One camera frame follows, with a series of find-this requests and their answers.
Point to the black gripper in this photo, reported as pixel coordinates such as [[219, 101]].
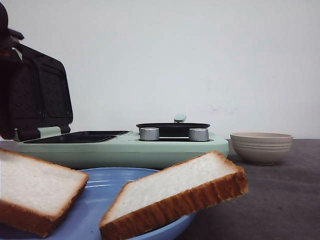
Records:
[[10, 47]]

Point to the black frying pan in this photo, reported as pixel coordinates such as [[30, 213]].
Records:
[[178, 128]]

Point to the blue plastic plate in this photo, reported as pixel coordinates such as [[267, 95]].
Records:
[[82, 222]]

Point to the beige ribbed bowl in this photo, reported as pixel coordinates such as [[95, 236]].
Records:
[[261, 148]]

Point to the mint green breakfast maker base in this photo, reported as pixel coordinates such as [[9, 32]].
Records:
[[119, 148]]

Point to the silver left control knob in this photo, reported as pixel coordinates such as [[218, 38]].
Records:
[[149, 134]]

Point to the silver control knob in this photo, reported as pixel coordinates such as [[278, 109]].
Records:
[[198, 135], [149, 134]]

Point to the silver right control knob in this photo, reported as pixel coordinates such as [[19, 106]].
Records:
[[198, 135]]

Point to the breakfast maker lid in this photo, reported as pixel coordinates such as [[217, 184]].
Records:
[[34, 94]]

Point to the white bread slice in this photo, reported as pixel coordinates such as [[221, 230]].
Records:
[[165, 196], [36, 195]]

